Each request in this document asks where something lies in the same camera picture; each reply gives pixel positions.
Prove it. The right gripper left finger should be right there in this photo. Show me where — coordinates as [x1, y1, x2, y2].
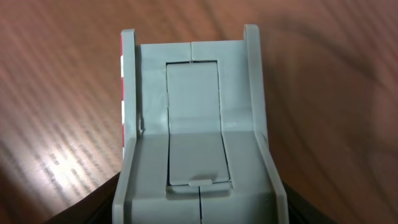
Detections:
[45, 172, 120, 224]

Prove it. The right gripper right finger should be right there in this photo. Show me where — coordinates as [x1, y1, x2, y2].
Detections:
[283, 182, 337, 224]

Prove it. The yellow grey dump truck toy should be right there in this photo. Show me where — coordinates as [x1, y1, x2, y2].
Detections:
[112, 24, 289, 223]

